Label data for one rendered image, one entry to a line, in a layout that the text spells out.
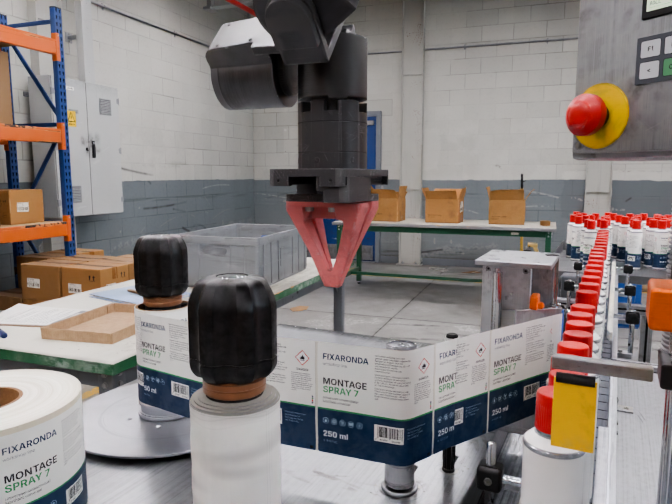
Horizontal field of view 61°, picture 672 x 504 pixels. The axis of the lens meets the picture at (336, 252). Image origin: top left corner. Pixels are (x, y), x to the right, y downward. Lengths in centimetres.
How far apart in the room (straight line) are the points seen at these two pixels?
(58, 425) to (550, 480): 49
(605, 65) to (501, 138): 745
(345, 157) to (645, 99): 27
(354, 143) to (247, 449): 28
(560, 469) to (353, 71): 37
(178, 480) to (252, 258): 160
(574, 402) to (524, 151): 758
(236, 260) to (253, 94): 190
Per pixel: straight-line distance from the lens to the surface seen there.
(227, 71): 50
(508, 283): 94
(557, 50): 815
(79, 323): 199
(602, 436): 78
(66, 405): 70
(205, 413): 54
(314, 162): 46
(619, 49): 60
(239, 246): 235
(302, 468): 82
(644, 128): 57
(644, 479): 101
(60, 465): 72
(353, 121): 46
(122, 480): 84
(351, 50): 47
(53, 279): 443
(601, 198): 798
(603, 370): 46
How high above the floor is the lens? 127
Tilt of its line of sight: 8 degrees down
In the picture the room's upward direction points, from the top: straight up
